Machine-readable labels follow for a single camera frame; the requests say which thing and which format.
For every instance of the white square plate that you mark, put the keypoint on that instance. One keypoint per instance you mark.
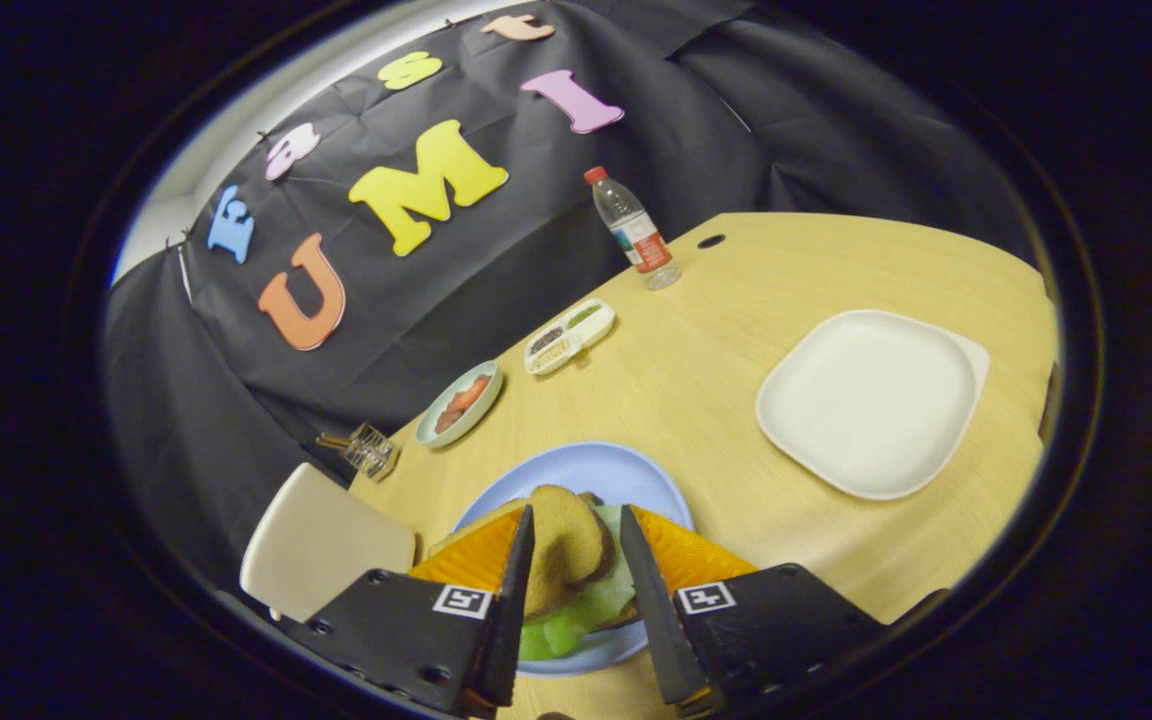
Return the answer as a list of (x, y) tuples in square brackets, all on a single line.
[(866, 400)]

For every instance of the white toaster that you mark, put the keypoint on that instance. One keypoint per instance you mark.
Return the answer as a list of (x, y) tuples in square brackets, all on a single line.
[(321, 540)]

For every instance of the round-topped brown bread slice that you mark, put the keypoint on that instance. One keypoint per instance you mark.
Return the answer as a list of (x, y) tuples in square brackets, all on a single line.
[(566, 545)]

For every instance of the green lettuce leaf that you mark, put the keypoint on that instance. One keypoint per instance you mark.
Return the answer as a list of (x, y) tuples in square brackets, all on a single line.
[(576, 625)]

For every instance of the brown meat patty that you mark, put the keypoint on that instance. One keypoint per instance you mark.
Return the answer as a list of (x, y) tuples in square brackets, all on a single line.
[(448, 420)]

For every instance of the blue round plate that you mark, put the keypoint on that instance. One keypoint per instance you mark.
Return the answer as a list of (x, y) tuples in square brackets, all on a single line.
[(586, 465)]

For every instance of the red tomato slice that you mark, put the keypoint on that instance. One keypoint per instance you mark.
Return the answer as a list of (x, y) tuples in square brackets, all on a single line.
[(471, 393)]

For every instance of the clear red-capped water bottle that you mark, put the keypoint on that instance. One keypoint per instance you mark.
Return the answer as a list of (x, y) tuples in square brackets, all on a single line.
[(636, 235)]

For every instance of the small pale green plate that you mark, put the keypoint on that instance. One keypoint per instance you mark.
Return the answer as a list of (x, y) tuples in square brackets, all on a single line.
[(427, 434)]

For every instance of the white divided seasoning tray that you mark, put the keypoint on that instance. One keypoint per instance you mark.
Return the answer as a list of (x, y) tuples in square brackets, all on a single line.
[(591, 325)]

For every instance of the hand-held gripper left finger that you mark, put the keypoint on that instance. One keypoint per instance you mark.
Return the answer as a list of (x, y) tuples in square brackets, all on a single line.
[(508, 620)]

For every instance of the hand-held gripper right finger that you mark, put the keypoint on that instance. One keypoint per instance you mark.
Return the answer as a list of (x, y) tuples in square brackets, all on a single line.
[(651, 610)]

